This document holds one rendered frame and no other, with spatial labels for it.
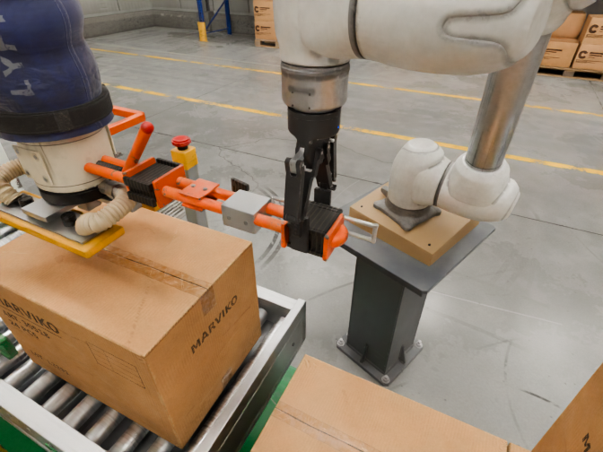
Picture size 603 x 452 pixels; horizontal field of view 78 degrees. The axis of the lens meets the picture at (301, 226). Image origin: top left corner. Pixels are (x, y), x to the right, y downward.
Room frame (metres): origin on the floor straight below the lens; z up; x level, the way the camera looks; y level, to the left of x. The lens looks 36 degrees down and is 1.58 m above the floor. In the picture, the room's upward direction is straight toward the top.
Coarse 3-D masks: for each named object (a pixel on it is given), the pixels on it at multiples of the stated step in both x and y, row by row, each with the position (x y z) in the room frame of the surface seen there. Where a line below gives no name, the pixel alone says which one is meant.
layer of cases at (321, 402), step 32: (288, 384) 0.62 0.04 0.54; (320, 384) 0.62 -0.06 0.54; (352, 384) 0.62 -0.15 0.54; (288, 416) 0.52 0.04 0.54; (320, 416) 0.52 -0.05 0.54; (352, 416) 0.52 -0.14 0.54; (384, 416) 0.52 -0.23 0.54; (416, 416) 0.52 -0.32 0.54; (448, 416) 0.52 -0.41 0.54; (256, 448) 0.44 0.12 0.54; (288, 448) 0.44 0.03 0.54; (320, 448) 0.44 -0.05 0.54; (352, 448) 0.44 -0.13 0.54; (384, 448) 0.44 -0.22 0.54; (416, 448) 0.44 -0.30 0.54; (448, 448) 0.44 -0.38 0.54; (480, 448) 0.44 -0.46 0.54; (512, 448) 0.44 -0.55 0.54
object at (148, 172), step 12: (132, 168) 0.66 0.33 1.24; (144, 168) 0.68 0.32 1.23; (156, 168) 0.68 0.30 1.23; (168, 168) 0.68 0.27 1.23; (180, 168) 0.67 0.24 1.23; (132, 180) 0.62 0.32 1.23; (144, 180) 0.63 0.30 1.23; (156, 180) 0.61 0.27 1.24; (168, 180) 0.63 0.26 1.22; (132, 192) 0.63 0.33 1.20; (144, 192) 0.62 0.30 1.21; (156, 192) 0.61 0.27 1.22; (156, 204) 0.61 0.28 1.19
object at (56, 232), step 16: (0, 208) 0.71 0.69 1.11; (16, 208) 0.71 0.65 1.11; (16, 224) 0.66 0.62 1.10; (32, 224) 0.65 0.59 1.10; (48, 224) 0.65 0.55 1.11; (64, 224) 0.64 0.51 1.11; (48, 240) 0.61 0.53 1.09; (64, 240) 0.60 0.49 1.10; (80, 240) 0.60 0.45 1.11; (96, 240) 0.60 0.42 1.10; (112, 240) 0.62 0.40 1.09
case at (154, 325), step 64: (0, 256) 0.73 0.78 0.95; (64, 256) 0.73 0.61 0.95; (128, 256) 0.73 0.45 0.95; (192, 256) 0.73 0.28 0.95; (64, 320) 0.53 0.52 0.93; (128, 320) 0.52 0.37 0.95; (192, 320) 0.55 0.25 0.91; (256, 320) 0.77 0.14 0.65; (128, 384) 0.48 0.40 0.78; (192, 384) 0.51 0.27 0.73
